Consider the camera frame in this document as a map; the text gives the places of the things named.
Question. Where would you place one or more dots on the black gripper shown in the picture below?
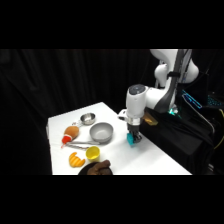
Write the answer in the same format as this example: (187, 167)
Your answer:
(134, 126)

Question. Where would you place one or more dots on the blue cube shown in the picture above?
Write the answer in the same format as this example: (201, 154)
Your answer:
(131, 140)

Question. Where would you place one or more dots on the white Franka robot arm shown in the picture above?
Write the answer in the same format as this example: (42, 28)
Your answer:
(136, 99)

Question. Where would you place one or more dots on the grey bowl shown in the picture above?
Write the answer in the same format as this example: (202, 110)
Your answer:
(101, 132)

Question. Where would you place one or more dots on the small green light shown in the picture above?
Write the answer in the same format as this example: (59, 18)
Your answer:
(172, 111)

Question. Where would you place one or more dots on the black robot stand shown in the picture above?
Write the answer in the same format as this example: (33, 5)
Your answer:
(180, 140)

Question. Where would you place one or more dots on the yellow plastic cup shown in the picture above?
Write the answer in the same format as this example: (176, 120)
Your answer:
(93, 153)

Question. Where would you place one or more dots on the steel measuring cup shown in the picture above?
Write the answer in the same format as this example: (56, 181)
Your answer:
(88, 118)

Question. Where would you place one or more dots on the metal tongs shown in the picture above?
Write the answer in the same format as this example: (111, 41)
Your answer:
(83, 143)

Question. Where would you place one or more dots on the orange croissant toy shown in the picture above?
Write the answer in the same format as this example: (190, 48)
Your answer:
(76, 159)

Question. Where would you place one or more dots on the blue lit device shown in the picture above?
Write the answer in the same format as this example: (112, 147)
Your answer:
(191, 98)

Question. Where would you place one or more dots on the black curtain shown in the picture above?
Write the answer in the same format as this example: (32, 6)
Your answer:
(66, 80)

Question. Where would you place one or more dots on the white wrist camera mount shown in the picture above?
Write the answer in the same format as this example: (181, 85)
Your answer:
(122, 115)

